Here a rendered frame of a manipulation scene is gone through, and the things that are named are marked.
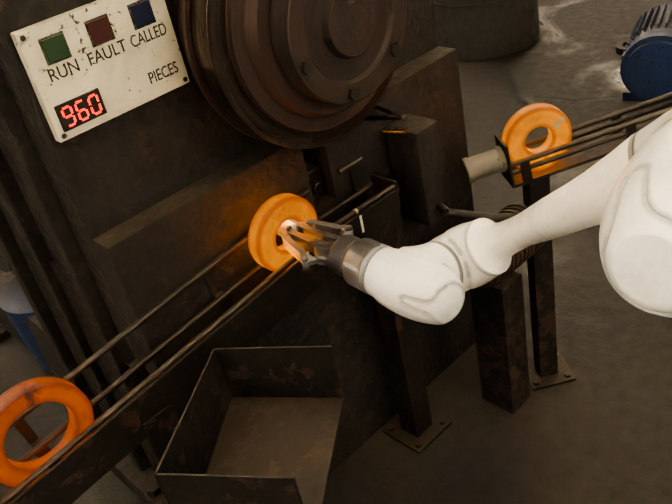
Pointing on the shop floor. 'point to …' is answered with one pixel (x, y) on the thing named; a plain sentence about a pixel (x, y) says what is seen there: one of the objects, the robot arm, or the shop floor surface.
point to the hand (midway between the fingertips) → (282, 226)
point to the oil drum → (486, 27)
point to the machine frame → (205, 226)
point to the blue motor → (648, 56)
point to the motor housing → (503, 332)
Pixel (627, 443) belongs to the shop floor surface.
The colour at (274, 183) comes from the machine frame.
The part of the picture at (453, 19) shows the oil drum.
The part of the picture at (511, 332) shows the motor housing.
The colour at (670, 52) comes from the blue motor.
